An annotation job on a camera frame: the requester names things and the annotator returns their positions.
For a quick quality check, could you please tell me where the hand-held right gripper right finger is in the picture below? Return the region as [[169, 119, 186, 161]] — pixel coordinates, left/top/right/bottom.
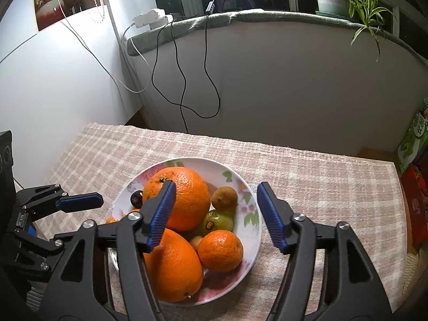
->
[[257, 182, 393, 321]]

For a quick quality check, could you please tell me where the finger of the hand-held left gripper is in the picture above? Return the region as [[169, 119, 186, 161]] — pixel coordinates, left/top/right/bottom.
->
[[15, 184, 103, 223], [10, 229, 72, 275]]

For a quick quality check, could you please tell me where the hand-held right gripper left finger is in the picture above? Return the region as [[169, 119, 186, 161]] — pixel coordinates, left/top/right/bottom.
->
[[38, 180, 177, 321]]

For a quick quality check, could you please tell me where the white floral plate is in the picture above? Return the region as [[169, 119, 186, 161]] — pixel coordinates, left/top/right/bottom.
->
[[111, 156, 262, 306]]

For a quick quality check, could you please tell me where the large bumpy orange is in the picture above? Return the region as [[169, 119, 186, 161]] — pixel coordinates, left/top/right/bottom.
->
[[142, 166, 211, 232]]

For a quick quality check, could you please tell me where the brown kiwi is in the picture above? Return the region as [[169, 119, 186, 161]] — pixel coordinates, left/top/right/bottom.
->
[[212, 186, 239, 210]]

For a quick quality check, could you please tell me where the green plum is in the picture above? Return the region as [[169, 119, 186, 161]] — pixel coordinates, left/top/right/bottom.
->
[[201, 209, 234, 236]]

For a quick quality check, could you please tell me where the large smooth orange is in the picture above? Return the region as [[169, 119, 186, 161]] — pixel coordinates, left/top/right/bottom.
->
[[142, 229, 204, 303]]

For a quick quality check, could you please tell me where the beige checked tablecloth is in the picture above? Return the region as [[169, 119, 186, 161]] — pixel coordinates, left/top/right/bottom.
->
[[27, 122, 410, 321]]

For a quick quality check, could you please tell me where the large white board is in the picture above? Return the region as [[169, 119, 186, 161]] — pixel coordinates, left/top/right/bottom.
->
[[0, 4, 144, 191]]

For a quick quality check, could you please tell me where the red box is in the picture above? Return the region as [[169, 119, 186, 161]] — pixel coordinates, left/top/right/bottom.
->
[[399, 164, 428, 244]]

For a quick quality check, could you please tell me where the green printed bag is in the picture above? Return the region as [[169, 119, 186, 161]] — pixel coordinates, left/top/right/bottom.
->
[[397, 98, 428, 173]]

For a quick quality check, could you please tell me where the grey windowsill mat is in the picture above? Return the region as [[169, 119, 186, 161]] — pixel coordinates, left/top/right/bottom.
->
[[127, 8, 239, 57]]

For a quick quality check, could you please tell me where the white power strip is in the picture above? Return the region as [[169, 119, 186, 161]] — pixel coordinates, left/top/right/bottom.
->
[[133, 8, 174, 29]]

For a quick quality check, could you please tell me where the potted spider plant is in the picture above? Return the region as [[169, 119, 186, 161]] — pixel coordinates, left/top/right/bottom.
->
[[290, 0, 397, 61]]

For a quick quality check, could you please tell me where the black cable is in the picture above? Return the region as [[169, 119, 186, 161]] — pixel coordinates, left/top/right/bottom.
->
[[170, 20, 187, 108], [200, 13, 221, 119], [151, 23, 189, 134]]

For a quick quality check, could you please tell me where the long white cable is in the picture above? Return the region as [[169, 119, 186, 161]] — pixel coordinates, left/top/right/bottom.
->
[[47, 0, 149, 93]]

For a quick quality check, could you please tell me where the short white cable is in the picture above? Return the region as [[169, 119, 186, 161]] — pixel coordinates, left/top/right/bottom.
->
[[127, 35, 152, 72]]

